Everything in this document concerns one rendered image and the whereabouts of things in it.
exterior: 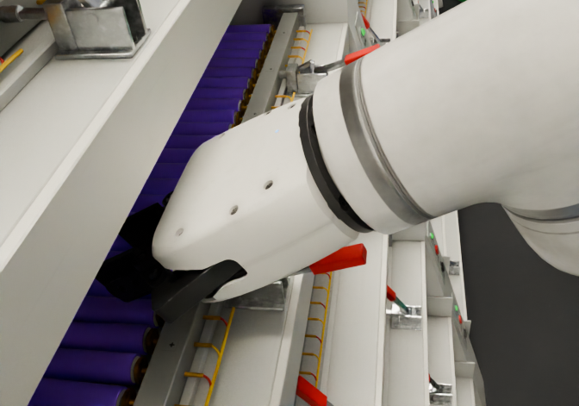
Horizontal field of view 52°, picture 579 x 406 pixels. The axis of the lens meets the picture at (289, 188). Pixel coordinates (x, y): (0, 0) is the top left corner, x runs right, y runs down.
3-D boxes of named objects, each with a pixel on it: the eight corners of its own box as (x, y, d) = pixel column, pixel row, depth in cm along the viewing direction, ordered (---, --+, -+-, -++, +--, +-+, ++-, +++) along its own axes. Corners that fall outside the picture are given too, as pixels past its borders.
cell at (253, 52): (208, 61, 66) (264, 60, 65) (204, 69, 65) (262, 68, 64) (206, 46, 65) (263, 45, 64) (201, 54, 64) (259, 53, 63)
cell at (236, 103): (183, 110, 59) (245, 110, 58) (177, 121, 57) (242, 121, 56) (178, 95, 58) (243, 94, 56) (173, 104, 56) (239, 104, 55)
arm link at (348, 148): (364, 22, 30) (315, 50, 31) (349, 120, 23) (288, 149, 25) (441, 140, 34) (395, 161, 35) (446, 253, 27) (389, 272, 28)
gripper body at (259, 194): (335, 45, 31) (184, 130, 37) (308, 162, 24) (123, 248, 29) (404, 145, 35) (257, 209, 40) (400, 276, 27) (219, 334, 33)
